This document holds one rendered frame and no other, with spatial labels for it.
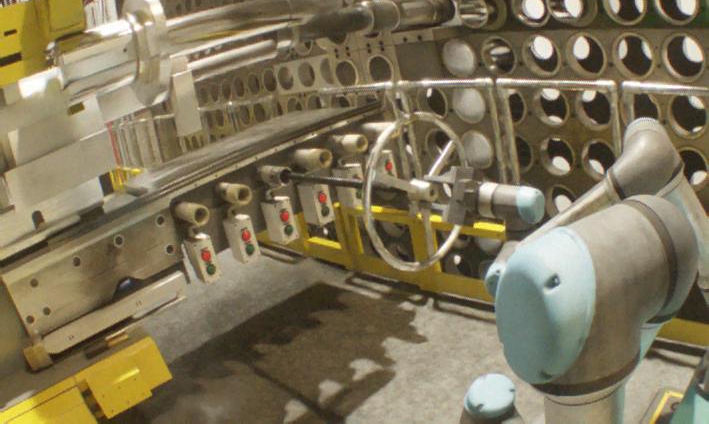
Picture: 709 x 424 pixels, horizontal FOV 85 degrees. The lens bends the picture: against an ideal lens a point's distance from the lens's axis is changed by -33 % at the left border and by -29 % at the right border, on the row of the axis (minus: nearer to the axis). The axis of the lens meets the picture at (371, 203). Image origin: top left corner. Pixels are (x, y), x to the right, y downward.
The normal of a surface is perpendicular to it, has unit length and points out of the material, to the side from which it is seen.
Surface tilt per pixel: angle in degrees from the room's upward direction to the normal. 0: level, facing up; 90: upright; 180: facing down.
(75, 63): 90
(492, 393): 25
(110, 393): 90
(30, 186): 90
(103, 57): 90
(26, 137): 68
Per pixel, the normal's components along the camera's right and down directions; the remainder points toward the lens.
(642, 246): 0.07, -0.48
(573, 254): -0.13, -0.79
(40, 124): 0.57, -0.25
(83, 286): 0.69, 0.11
